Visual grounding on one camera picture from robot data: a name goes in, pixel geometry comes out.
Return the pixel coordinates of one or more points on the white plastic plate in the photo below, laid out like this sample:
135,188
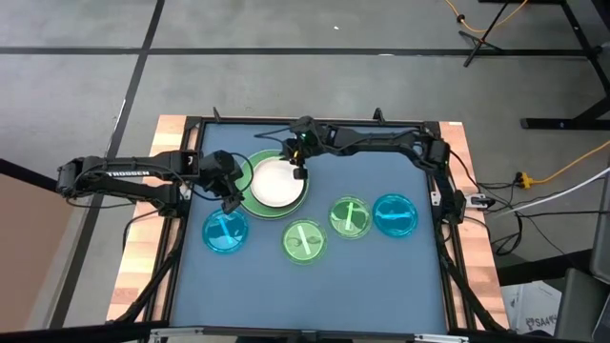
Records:
276,186

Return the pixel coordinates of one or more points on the large opaque green plate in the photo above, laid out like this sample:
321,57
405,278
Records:
248,200

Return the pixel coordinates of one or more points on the blue cup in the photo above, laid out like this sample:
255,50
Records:
395,215
225,231

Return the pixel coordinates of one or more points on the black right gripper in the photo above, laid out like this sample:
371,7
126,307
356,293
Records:
307,135

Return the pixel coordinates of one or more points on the white printed box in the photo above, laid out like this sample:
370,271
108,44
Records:
531,309

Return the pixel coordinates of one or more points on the wooden table board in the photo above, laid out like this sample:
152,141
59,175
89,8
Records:
143,248

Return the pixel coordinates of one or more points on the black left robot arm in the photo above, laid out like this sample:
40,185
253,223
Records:
124,174

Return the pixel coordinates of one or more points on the blue cup right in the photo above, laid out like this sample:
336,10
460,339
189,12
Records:
395,215

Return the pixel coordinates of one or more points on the white power strip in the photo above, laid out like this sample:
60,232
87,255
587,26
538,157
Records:
479,201

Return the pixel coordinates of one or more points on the silver camera mount rail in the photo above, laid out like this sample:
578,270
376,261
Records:
310,333

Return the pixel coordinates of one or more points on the black aluminium table frame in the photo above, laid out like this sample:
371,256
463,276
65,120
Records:
177,267

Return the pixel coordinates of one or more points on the brown partition board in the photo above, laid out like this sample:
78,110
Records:
28,248

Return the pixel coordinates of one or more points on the black tripod stand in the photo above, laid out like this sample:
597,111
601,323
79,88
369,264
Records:
483,40

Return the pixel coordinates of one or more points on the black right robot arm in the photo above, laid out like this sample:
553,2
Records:
381,139

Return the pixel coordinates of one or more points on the black desk leg frame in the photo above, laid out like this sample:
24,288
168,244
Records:
586,47

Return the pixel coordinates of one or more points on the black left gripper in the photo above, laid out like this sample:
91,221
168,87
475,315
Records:
219,169

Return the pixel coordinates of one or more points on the blue cup left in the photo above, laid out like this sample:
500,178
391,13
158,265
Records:
225,231

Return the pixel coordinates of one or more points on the green cup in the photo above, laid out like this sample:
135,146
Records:
350,217
304,241

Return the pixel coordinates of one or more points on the grey chair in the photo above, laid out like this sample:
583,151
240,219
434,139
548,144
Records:
586,295

